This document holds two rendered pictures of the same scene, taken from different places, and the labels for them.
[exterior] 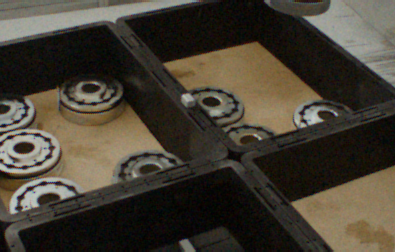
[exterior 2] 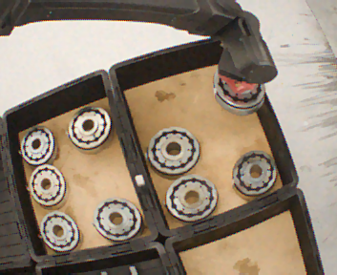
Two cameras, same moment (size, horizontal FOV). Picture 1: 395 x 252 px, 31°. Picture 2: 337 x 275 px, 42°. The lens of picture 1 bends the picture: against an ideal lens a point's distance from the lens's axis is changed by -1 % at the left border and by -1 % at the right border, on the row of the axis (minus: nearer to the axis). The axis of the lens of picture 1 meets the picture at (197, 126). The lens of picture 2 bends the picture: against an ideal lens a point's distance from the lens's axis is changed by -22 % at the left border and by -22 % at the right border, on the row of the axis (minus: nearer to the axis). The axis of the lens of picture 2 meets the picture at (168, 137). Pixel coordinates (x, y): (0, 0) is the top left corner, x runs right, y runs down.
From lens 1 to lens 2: 0.64 m
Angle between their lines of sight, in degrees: 31
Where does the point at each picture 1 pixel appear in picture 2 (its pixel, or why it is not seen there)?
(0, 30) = not seen: hidden behind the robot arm
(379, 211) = (261, 250)
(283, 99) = (237, 135)
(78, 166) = (77, 194)
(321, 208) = (226, 248)
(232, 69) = (206, 93)
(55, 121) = (67, 146)
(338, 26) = (301, 23)
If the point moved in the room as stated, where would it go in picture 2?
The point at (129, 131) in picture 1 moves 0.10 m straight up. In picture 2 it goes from (112, 163) to (103, 142)
